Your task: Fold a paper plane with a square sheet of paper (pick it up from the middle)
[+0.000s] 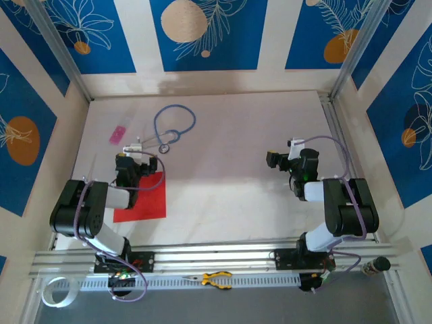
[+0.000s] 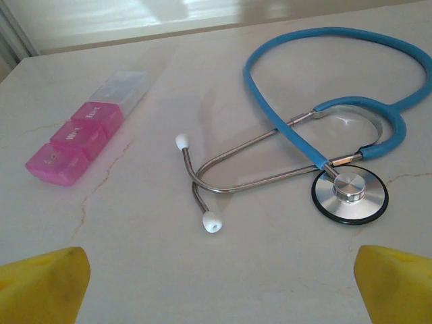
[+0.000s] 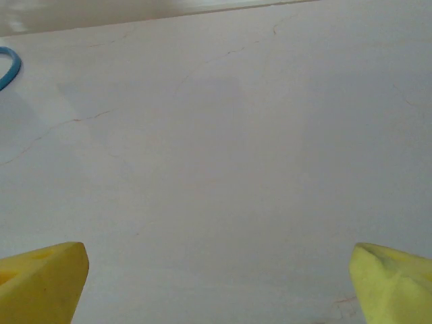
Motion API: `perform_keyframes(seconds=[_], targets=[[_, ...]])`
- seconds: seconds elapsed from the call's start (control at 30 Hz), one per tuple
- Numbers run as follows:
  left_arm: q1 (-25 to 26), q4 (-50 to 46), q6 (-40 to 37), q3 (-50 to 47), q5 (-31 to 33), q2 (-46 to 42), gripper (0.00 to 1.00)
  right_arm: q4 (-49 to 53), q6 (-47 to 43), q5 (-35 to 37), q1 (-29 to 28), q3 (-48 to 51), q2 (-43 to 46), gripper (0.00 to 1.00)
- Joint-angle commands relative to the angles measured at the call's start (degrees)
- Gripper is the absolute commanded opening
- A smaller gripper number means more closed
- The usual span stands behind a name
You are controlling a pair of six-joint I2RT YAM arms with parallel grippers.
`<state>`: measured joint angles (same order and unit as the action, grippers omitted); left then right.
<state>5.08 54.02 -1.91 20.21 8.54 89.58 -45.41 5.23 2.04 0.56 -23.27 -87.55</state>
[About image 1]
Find aluminium frame rail with arm bases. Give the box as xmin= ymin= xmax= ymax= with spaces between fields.
xmin=28 ymin=236 xmax=406 ymax=281

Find right black control box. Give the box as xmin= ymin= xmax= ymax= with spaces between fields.
xmin=298 ymin=269 xmax=335 ymax=294

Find blue stethoscope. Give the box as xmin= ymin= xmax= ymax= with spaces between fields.
xmin=136 ymin=103 xmax=197 ymax=155

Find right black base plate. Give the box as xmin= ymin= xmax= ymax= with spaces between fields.
xmin=273 ymin=248 xmax=335 ymax=271

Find red paper sheet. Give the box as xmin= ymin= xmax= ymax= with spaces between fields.
xmin=113 ymin=171 xmax=167 ymax=223

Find aluminium corner post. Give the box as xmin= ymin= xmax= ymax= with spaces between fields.
xmin=329 ymin=0 xmax=387 ymax=99
xmin=25 ymin=0 xmax=94 ymax=102

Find right aluminium corner post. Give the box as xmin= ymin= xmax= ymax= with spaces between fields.
xmin=329 ymin=0 xmax=387 ymax=99

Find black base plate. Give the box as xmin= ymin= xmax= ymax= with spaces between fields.
xmin=273 ymin=248 xmax=335 ymax=271
xmin=93 ymin=251 xmax=156 ymax=274

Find left black control box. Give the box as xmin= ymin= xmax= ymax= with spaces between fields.
xmin=107 ymin=271 xmax=138 ymax=298

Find black control box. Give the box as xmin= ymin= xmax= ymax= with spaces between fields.
xmin=107 ymin=271 xmax=138 ymax=298
xmin=298 ymin=269 xmax=335 ymax=294

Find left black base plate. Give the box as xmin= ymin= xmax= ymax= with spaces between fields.
xmin=93 ymin=251 xmax=156 ymax=274

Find small bottle with black cap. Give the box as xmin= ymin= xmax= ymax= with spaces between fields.
xmin=361 ymin=255 xmax=392 ymax=276

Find left aluminium corner post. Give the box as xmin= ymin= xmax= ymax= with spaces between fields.
xmin=25 ymin=0 xmax=94 ymax=102

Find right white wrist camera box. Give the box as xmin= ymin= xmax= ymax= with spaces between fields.
xmin=287 ymin=137 xmax=305 ymax=160

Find clear tape roll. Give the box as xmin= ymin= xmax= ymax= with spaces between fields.
xmin=40 ymin=276 xmax=79 ymax=308

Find grey slotted cable duct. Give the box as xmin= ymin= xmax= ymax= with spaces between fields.
xmin=53 ymin=272 xmax=301 ymax=292

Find small pink clear bottle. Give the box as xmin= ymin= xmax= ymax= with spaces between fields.
xmin=108 ymin=113 xmax=133 ymax=146

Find yellow black pliers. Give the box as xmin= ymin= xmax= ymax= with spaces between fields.
xmin=182 ymin=271 xmax=234 ymax=290

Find aluminium side rail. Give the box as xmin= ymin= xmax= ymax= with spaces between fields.
xmin=319 ymin=92 xmax=379 ymax=242

